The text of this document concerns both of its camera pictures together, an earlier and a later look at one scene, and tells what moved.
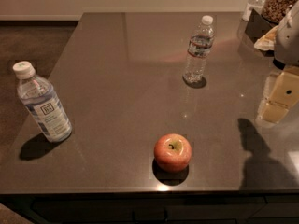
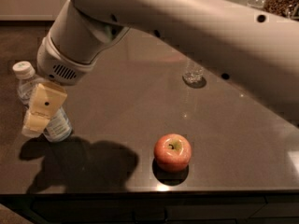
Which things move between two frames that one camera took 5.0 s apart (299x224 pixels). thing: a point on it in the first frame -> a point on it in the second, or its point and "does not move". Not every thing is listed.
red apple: x=173 y=152 does not move
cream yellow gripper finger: x=284 y=94 -> x=46 y=101
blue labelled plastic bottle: x=37 y=94 does not move
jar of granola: x=278 y=0 does not move
